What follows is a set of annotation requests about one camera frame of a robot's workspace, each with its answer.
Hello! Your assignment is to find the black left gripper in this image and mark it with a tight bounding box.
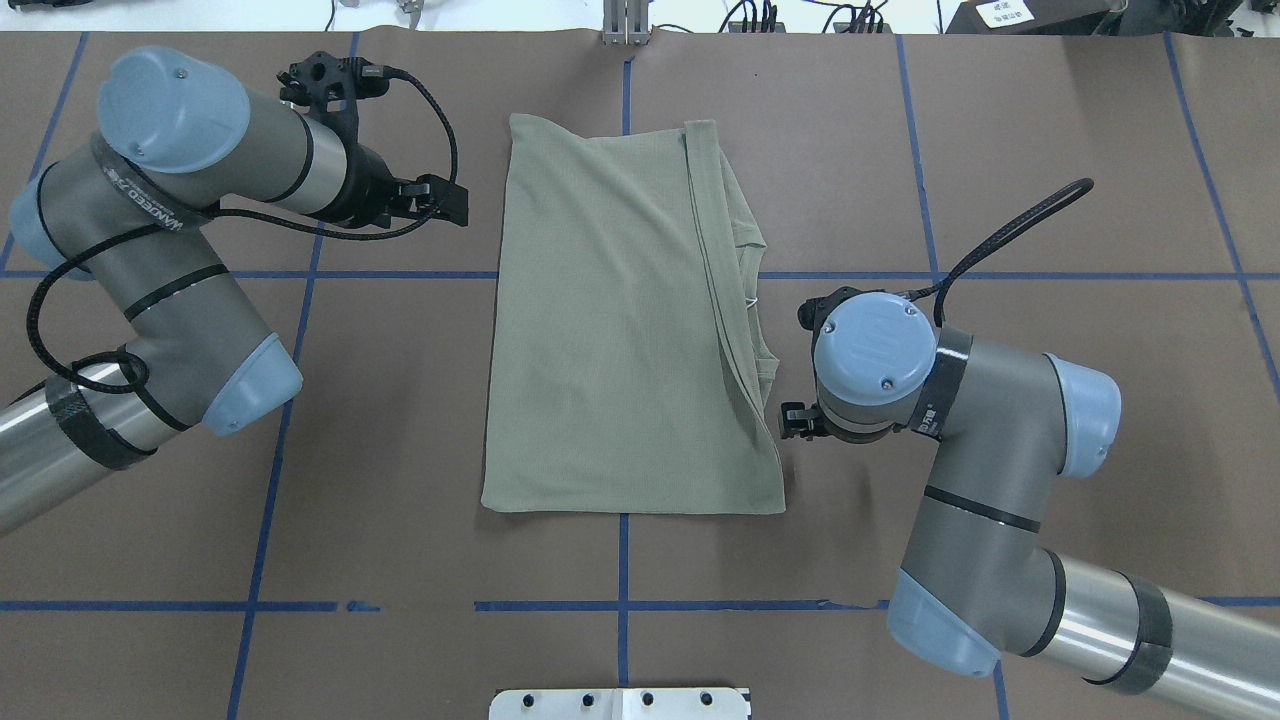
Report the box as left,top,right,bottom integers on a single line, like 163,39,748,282
278,53,470,229

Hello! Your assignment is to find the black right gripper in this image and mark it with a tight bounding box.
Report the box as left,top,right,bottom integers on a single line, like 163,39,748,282
780,288,861,443

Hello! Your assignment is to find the olive green long-sleeve shirt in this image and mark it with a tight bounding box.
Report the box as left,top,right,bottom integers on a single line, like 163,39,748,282
481,114,786,515

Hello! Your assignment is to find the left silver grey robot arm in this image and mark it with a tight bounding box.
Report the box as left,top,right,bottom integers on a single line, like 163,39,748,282
1,45,468,534

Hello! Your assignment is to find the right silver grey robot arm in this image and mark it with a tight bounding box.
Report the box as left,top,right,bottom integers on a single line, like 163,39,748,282
780,287,1279,719

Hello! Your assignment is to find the aluminium frame post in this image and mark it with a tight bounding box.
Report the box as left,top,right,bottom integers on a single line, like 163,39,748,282
602,0,652,46

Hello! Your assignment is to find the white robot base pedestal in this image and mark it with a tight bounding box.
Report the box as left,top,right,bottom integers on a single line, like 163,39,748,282
488,687,753,719

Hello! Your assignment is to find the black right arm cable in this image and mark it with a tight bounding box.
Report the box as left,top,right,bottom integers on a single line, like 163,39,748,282
905,178,1096,325

